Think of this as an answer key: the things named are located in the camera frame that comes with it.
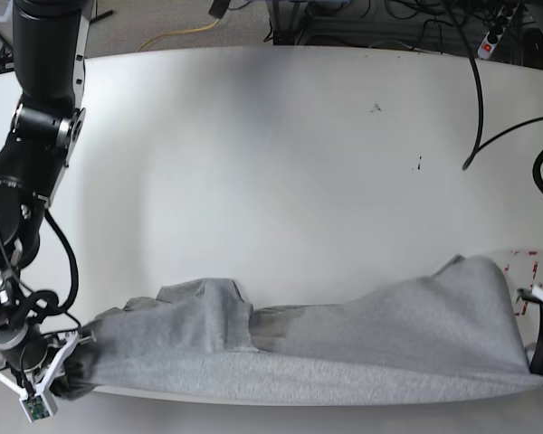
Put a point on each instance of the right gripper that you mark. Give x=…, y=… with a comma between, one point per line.
x=28, y=351

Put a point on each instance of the grey T-shirt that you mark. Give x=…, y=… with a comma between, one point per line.
x=449, y=336

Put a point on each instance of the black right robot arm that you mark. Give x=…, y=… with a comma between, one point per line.
x=49, y=44

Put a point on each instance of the red tape marking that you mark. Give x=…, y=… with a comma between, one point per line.
x=520, y=270

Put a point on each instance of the white power strip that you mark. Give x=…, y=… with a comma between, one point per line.
x=498, y=26

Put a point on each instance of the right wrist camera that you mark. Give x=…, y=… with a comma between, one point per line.
x=39, y=406

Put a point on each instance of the black frame base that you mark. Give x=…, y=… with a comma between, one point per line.
x=357, y=24

